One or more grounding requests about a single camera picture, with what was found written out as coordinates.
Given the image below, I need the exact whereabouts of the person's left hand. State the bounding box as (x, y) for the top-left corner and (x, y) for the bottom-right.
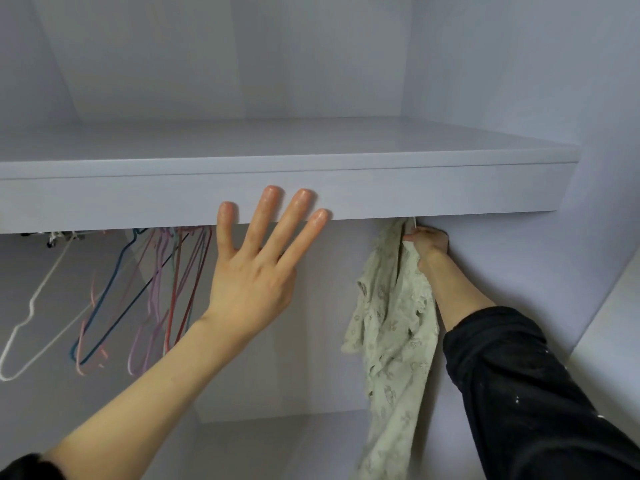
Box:
(203, 185), (332, 341)

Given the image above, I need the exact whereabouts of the person's right hand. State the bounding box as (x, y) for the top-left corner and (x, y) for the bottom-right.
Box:
(403, 225), (451, 276)

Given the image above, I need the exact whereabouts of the grey wardrobe shelf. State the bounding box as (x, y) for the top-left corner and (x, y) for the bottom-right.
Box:
(0, 117), (583, 236)

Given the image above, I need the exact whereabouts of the beige printed shirt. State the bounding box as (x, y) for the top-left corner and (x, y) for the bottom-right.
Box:
(342, 219), (441, 480)

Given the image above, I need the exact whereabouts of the grey wooden wardrobe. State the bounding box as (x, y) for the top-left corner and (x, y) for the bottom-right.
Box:
(0, 0), (640, 480)

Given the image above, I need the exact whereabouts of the person's right forearm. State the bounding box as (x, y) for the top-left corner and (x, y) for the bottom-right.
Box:
(425, 251), (498, 333)

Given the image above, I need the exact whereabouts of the person's left forearm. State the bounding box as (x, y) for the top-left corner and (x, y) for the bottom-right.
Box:
(45, 311), (251, 480)

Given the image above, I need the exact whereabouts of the person's black right sleeve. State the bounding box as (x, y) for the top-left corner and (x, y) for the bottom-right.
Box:
(442, 305), (640, 480)

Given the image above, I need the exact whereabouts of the person's black sleeve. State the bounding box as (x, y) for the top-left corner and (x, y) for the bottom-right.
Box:
(0, 453), (66, 480)
(442, 305), (640, 480)

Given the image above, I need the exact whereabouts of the person's black left sleeve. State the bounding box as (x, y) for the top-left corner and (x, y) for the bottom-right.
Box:
(0, 453), (66, 480)

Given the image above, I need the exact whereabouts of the metal clip hanger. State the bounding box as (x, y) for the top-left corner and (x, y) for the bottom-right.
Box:
(20, 231), (83, 248)

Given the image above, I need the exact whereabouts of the bunch of coloured wire hangers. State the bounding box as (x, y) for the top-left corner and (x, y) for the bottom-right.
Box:
(70, 227), (216, 378)

